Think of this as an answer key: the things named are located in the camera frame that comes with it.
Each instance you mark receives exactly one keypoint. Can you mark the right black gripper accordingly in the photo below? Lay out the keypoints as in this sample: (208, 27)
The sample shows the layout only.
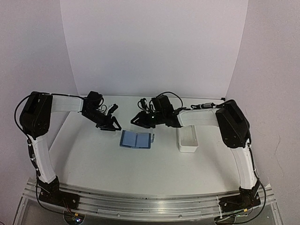
(143, 121)

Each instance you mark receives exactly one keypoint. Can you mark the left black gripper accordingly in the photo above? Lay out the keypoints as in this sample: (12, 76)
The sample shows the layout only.
(108, 124)

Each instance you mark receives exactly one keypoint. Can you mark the blue card holder wallet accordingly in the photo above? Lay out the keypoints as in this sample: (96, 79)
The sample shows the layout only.
(134, 140)

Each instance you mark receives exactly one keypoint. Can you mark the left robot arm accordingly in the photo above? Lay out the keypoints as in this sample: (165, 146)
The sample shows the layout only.
(35, 118)

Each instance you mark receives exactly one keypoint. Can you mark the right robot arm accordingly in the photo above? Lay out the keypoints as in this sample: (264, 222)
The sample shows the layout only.
(227, 116)

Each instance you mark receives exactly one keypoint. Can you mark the white plastic tray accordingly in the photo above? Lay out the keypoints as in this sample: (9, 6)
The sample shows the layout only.
(187, 139)

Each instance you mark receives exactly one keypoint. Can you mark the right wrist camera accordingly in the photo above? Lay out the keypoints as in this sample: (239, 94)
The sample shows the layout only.
(142, 104)

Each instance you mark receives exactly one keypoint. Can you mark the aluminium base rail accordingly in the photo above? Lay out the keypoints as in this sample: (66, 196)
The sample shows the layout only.
(104, 207)

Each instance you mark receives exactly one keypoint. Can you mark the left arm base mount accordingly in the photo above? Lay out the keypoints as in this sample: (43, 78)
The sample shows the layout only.
(51, 194)

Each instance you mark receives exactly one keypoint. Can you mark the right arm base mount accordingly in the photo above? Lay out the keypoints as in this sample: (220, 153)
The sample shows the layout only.
(246, 199)

